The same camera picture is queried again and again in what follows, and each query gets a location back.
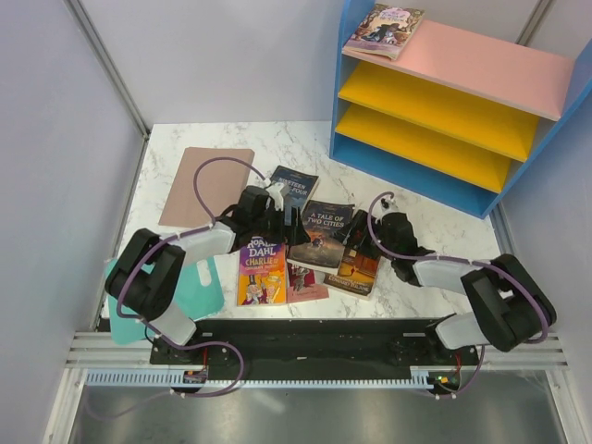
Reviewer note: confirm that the blue shelf unit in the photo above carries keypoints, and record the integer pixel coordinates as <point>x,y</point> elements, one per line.
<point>458,117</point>

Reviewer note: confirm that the aluminium frame rail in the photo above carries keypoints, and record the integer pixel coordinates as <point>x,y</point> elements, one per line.
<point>105,60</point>

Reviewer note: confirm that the Edward Tulane book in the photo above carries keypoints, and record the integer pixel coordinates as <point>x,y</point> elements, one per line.
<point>356,275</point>

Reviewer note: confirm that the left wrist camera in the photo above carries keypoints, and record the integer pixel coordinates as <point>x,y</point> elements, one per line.
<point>278,192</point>

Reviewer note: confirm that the Roald Dahl Charlie book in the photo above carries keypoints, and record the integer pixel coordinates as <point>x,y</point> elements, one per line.
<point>262,274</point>

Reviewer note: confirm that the A Tale of Two Cities book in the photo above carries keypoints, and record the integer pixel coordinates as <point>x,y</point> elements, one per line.
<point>321,221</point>

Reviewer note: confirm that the pink red Shakespeare story book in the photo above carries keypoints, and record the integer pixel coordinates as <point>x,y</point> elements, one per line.
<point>303,286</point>

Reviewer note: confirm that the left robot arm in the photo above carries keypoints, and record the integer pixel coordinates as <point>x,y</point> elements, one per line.
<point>144,278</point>

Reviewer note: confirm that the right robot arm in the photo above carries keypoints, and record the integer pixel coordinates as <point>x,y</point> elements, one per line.
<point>508,307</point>

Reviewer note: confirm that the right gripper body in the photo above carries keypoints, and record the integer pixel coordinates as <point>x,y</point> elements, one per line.
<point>365,243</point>

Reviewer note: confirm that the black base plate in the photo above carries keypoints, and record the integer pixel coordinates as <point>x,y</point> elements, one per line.
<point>330,348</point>

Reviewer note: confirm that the Nineteen Eighty-Four book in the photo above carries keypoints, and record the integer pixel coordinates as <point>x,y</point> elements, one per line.
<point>301,185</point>

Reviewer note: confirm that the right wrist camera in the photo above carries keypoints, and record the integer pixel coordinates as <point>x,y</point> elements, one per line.
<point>386,205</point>

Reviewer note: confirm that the white cable duct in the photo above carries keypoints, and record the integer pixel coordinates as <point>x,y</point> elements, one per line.
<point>187,379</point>

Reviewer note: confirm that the teal plastic file folder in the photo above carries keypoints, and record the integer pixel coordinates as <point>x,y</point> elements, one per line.
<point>198,295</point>

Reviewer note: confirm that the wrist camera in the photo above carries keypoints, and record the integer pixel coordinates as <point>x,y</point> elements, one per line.
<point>278,192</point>
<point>386,205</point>

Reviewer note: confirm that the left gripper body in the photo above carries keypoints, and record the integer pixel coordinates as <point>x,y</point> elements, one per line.
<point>271,225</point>

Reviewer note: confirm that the purple illustrated book on shelf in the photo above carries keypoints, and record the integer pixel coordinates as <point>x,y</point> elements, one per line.
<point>385,31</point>

